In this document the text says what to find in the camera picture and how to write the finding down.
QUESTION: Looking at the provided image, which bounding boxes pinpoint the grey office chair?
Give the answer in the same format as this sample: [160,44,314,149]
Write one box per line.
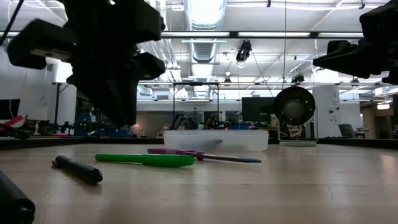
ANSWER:
[337,123,358,139]

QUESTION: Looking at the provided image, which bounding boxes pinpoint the clear plastic supply box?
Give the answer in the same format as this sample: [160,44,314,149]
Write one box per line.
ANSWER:
[164,129,270,152]

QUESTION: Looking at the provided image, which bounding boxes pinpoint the black background rig frame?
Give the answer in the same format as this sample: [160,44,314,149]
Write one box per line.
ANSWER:
[172,82,220,131]

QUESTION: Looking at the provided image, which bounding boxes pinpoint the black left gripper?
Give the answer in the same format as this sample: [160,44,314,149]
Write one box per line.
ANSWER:
[7,19,165,127]

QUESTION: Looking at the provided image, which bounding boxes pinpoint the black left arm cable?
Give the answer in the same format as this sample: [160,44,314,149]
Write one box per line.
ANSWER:
[0,0,25,46]

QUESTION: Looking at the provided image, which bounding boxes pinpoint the black pen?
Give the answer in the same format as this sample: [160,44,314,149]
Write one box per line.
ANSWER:
[0,170,36,224]
[51,155,104,185]

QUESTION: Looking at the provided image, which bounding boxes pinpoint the green pen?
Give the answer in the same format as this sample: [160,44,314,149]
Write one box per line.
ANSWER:
[95,153,196,169]

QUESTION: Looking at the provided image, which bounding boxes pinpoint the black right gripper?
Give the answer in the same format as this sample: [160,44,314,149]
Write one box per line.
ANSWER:
[312,39,398,85]

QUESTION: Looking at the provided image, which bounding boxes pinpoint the thin hanging cable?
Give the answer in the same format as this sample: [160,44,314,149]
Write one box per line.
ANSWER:
[282,0,287,90]

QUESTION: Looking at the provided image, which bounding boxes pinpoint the silver ventilation duct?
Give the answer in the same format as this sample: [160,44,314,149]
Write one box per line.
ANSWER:
[183,0,228,63]

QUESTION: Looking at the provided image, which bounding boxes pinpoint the purple scissors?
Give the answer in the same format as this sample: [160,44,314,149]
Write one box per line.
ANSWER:
[147,147,262,164]

